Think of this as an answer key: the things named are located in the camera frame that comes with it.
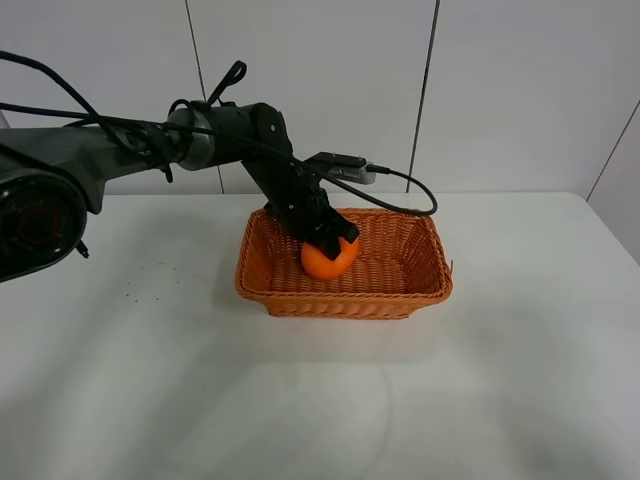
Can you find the orange citrus fruit with stem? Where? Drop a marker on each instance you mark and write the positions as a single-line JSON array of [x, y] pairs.
[[320, 267]]

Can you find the orange woven wicker basket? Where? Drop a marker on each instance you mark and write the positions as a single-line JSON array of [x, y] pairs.
[[400, 267]]

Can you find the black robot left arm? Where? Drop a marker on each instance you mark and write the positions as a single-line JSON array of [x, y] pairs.
[[52, 179]]

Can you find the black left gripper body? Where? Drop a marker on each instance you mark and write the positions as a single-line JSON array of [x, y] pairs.
[[299, 203]]

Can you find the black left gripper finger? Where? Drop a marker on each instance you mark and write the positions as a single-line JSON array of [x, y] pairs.
[[341, 227], [327, 243]]

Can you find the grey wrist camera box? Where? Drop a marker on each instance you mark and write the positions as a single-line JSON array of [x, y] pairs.
[[343, 167]]

